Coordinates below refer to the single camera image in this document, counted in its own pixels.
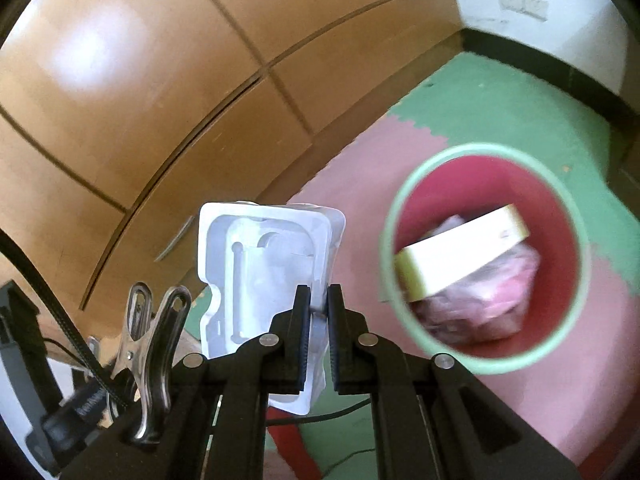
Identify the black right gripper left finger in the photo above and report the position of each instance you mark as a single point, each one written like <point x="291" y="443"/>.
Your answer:
<point x="223" y="429"/>

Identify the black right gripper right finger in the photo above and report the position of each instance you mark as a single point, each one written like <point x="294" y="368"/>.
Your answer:
<point x="422" y="429"/>

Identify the white plastic blister tray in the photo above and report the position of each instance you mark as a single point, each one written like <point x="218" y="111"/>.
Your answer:
<point x="253" y="258"/>

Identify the yellow white box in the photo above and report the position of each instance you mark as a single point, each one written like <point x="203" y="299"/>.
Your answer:
<point x="427" y="267"/>

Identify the red slipper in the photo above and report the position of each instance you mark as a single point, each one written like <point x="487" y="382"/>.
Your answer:
<point x="291" y="447"/>

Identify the silver metal spring clamp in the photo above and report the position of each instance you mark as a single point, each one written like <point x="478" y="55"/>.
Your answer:
<point x="147" y="347"/>

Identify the pink plastic wrapper in bin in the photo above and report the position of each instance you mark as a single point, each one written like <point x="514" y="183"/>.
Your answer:
<point x="489" y="304"/>

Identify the pink foam floor mat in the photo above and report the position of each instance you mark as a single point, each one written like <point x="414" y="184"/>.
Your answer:
<point x="572" y="370"/>

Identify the red bin with green rim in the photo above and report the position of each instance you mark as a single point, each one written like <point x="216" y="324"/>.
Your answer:
<point x="470" y="180"/>

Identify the wooden wardrobe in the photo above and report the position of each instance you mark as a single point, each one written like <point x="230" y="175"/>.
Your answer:
<point x="120" y="118"/>

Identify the black baseboard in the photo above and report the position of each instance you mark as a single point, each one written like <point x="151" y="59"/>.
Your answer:
<point x="559" y="74"/>

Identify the black handheld device mount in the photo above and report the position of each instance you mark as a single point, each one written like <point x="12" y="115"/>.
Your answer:
<point x="60" y="429"/>

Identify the metal wardrobe handle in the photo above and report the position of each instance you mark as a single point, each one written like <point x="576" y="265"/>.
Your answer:
<point x="178" y="237"/>

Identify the white wall socket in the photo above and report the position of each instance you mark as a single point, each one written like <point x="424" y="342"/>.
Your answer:
<point x="534" y="8"/>

